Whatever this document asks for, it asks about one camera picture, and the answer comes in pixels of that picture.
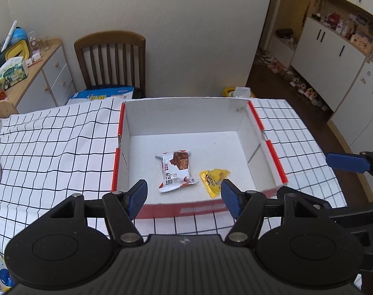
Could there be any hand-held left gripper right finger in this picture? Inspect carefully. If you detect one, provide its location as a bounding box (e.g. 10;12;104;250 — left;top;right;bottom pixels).
221;179;332;247

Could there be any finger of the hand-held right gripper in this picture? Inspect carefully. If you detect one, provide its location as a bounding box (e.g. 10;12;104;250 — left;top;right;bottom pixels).
329;202;373;226
326;145;373;174

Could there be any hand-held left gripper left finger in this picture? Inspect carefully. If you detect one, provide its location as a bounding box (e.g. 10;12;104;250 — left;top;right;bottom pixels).
49;179;148;247

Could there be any red cardboard box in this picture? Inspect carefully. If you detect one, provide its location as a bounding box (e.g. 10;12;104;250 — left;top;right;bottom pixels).
112;97;289;220

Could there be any yellow snack packet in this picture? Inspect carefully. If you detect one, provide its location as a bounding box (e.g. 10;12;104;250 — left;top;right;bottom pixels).
199;168;230;199

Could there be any brown white snack packet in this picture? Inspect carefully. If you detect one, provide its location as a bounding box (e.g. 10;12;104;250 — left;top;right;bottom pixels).
156;149;200;193

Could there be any white stickered cabinet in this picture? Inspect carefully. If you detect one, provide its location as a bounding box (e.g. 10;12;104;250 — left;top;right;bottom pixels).
326;57;373;152

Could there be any checkered white tablecloth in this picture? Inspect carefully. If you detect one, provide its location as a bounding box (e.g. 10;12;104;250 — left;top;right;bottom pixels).
0;98;348;295

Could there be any row of shoes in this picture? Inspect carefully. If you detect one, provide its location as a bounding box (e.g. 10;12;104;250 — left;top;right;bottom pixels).
255;49;330;111

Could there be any yellow trash bin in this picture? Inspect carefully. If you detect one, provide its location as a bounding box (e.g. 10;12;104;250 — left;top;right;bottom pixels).
222;86;256;99

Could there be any blue white tissue pack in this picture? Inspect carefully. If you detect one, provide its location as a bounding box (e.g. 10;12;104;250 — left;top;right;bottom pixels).
65;87;134;106

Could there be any brown wooden chair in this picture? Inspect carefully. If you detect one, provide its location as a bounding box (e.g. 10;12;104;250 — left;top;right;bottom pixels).
74;31;146;99

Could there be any wooden sideboard with white drawers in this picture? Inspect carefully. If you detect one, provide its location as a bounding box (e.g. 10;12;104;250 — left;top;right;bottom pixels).
0;38;78;116

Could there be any green tissue box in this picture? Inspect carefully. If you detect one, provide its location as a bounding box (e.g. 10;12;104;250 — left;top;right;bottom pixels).
0;57;30;90

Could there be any yellow black container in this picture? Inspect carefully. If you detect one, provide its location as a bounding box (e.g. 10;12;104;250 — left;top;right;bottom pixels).
5;40;31;60

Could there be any blue round container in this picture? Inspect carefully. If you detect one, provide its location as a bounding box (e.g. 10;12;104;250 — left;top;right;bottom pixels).
13;28;29;42

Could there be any white cabinet with black handles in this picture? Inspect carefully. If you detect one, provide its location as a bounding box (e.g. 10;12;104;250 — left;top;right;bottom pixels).
289;0;373;120

